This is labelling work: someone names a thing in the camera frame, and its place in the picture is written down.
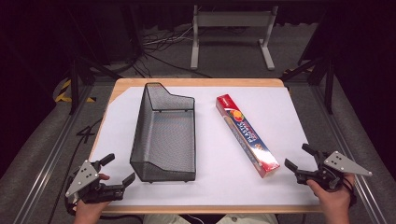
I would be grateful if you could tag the white table mat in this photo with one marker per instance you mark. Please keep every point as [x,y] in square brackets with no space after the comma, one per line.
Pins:
[218,183]

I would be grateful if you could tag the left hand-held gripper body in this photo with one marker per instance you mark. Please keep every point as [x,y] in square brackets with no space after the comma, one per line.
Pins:
[83,178]

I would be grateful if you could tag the person's right hand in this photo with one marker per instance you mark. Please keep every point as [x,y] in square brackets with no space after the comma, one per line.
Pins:
[336,203]

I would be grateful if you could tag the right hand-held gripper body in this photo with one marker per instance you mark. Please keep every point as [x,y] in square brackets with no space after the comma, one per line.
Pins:
[339,163]

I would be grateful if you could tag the yellow and black striped tape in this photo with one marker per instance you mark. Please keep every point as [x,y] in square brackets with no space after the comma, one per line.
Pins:
[63,93]

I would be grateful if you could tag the person's left hand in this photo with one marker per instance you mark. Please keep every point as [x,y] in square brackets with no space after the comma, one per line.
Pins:
[87,213]

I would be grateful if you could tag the aluminium floor rail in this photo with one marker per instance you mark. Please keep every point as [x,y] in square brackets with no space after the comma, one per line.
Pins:
[342,146]
[53,149]

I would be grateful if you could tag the grey metal stand frame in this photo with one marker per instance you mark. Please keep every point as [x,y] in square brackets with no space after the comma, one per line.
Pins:
[232,19]

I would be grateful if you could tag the black metal stand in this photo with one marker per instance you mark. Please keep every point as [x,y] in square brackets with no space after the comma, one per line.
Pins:
[74,87]
[328,84]

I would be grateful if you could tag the red and blue wrap box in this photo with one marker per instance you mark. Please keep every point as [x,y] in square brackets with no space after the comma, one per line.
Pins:
[247,137]

